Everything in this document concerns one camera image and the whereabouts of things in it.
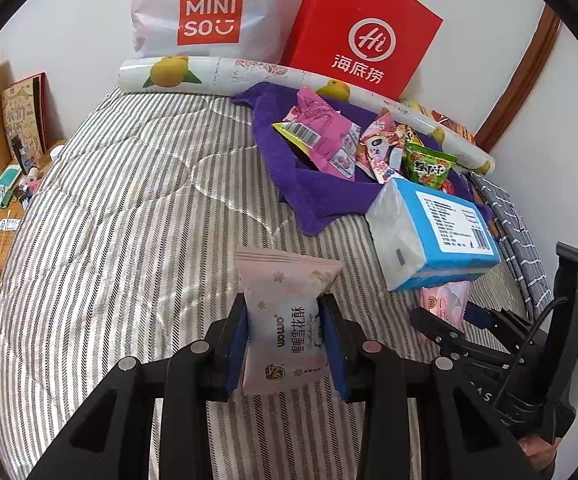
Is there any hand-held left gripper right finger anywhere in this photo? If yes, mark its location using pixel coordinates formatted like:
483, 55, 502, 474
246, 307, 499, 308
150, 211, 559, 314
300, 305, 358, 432
319, 295, 544, 480

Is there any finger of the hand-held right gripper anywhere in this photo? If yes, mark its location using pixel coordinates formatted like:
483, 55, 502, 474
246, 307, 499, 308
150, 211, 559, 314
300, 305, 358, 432
409, 306, 517, 368
464, 301, 550, 348

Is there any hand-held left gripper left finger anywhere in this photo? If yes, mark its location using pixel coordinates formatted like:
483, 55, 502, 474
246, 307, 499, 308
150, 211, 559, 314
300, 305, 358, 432
26, 292, 248, 480

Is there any light pink floral packet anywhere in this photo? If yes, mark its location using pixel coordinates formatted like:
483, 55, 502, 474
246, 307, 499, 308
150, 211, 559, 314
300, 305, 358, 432
416, 280, 472, 346

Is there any pale pink snack packet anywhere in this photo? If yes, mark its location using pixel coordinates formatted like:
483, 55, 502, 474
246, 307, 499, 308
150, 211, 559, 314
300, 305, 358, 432
235, 247, 344, 395

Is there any person's right hand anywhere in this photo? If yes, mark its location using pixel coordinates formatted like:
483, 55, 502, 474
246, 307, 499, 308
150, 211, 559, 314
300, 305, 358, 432
519, 437, 557, 478

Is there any grey checked cloth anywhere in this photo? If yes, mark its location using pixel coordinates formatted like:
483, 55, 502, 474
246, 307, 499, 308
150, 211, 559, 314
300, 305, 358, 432
469, 170, 554, 321

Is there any blue white tissue pack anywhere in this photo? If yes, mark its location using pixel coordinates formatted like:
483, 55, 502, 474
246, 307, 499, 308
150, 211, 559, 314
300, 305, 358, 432
365, 177, 502, 293

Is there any green snack packet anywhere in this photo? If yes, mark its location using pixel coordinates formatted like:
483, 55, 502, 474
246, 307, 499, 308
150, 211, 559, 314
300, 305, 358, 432
403, 141, 458, 192

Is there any red white snack packet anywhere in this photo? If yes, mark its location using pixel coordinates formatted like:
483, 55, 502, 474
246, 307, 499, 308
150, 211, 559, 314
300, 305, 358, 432
356, 110, 407, 186

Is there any purple towel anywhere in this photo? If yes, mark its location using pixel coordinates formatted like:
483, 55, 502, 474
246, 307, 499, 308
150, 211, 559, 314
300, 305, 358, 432
230, 82, 492, 237

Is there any colourful small snack packet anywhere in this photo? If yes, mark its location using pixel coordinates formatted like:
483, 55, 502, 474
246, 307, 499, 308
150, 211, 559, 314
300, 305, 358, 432
391, 121, 426, 148

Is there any yellow snack packet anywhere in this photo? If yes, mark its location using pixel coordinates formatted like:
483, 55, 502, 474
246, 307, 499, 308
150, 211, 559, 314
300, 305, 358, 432
271, 121, 320, 147

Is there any white green tube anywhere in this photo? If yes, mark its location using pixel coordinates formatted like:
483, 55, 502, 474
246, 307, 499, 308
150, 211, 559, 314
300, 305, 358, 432
0, 165, 24, 211

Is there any lemon print paper roll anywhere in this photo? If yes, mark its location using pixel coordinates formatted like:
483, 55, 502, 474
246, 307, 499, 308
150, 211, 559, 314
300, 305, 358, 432
119, 55, 497, 176

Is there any red paper bag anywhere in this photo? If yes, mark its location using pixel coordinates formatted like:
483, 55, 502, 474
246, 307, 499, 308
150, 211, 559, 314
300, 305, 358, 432
280, 0, 444, 102

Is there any brown book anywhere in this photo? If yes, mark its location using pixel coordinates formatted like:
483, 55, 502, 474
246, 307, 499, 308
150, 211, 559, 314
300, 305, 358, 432
1, 72, 50, 156

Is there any white plastic shopping bag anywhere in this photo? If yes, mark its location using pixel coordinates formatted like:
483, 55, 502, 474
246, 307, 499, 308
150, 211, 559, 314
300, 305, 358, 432
130, 0, 292, 66

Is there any black cable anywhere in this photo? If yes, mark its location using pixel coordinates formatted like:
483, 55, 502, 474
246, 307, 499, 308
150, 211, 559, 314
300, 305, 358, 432
494, 296, 570, 401

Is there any wooden door frame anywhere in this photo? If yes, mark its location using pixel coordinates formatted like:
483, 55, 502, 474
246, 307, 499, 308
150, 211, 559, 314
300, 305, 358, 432
474, 2, 562, 153

